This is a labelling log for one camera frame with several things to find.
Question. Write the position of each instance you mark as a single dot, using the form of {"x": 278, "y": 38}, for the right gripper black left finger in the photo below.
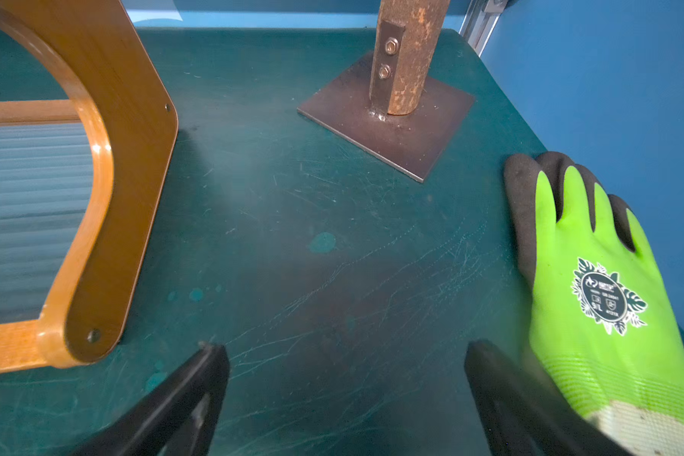
{"x": 178, "y": 417}

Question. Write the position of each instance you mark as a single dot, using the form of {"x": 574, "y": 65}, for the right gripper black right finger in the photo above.
{"x": 520, "y": 416}

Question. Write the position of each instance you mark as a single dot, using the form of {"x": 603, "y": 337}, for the green and black work glove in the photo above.
{"x": 602, "y": 327}

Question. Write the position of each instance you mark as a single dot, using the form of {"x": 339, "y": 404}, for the pink artificial blossom tree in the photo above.
{"x": 386, "y": 103}

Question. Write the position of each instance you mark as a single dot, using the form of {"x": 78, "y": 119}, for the aluminium frame post right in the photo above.
{"x": 480, "y": 21}

